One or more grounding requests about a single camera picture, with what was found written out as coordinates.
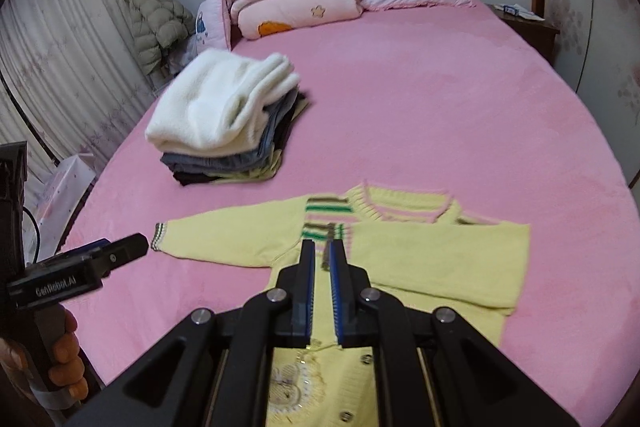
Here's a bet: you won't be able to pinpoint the pale floral curtain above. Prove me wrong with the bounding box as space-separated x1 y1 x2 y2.
0 0 153 172

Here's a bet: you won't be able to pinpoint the pink bed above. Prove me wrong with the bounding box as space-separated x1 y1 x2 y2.
59 0 640 427

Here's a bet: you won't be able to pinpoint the black cable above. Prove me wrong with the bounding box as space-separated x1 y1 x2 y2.
22 206 44 269

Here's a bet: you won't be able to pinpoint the stack of folded clothes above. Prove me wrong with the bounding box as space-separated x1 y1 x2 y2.
145 48 302 158

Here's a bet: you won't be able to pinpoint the grey puffer jacket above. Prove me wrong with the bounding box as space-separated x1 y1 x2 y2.
117 0 197 80

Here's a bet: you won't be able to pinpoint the brown wooden nightstand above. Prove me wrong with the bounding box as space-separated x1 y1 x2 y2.
487 2 562 68

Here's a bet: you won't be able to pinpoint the person's left hand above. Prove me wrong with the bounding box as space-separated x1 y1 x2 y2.
46 307 91 405

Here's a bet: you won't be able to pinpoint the folded black garment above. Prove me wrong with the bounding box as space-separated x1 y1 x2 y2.
172 94 310 186

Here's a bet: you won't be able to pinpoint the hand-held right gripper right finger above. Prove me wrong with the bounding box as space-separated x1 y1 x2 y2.
329 239 577 427

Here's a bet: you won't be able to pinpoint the pink pillow with blue cartoon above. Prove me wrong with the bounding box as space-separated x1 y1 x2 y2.
195 0 235 54

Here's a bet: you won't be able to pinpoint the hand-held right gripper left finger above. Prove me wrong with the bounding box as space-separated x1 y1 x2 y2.
60 239 317 427

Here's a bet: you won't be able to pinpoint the folded pale yellow garment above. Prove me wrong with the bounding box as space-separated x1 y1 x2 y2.
210 168 282 182

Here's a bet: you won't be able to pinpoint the yellow striped knit sweater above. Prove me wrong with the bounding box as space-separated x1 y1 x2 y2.
152 182 532 427

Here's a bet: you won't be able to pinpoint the white floral wardrobe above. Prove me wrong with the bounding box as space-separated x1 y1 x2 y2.
536 0 640 190

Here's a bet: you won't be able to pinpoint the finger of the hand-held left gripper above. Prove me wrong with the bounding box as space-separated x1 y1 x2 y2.
97 233 150 278
57 239 111 260

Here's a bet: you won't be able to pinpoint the folded blue jeans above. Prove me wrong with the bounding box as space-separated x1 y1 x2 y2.
160 89 307 175

